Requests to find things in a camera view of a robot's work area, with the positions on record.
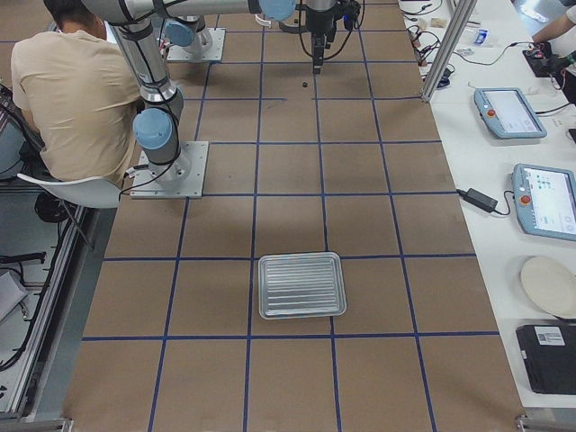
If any white round plate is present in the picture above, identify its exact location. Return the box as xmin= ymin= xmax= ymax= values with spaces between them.
xmin=520 ymin=256 xmax=575 ymax=320

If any white chair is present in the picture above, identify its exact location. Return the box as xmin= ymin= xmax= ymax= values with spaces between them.
xmin=16 ymin=172 xmax=122 ymax=253

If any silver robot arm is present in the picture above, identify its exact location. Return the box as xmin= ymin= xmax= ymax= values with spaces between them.
xmin=158 ymin=7 xmax=338 ymax=75
xmin=84 ymin=1 xmax=296 ymax=177

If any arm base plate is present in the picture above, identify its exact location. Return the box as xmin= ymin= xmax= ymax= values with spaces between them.
xmin=166 ymin=26 xmax=226 ymax=63
xmin=129 ymin=141 xmax=209 ymax=199

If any far teach pendant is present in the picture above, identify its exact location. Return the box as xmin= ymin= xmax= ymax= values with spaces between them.
xmin=473 ymin=87 xmax=547 ymax=140

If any teach pendant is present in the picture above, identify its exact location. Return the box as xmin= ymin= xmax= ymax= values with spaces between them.
xmin=512 ymin=164 xmax=575 ymax=241
xmin=473 ymin=87 xmax=547 ymax=140

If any silver metal tray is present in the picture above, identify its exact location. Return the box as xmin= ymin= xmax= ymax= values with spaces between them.
xmin=258 ymin=252 xmax=347 ymax=320

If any near teach pendant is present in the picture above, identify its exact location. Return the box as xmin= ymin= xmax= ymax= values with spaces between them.
xmin=512 ymin=164 xmax=575 ymax=241

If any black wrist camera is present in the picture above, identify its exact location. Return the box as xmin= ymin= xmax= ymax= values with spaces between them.
xmin=336 ymin=0 xmax=361 ymax=32

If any second person forearm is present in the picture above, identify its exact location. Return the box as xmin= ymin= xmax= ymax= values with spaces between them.
xmin=532 ymin=6 xmax=575 ymax=43

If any person in beige shirt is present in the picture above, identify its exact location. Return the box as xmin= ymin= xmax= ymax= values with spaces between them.
xmin=11 ymin=1 xmax=140 ymax=185

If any aluminium frame post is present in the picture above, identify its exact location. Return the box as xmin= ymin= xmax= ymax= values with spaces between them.
xmin=421 ymin=0 xmax=477 ymax=102

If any black laptop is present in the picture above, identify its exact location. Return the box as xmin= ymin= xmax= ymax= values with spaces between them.
xmin=516 ymin=325 xmax=575 ymax=395

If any black power adapter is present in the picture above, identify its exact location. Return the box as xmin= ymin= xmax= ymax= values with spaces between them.
xmin=456 ymin=188 xmax=498 ymax=213

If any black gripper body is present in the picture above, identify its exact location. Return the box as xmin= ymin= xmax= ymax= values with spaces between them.
xmin=311 ymin=31 xmax=336 ymax=75

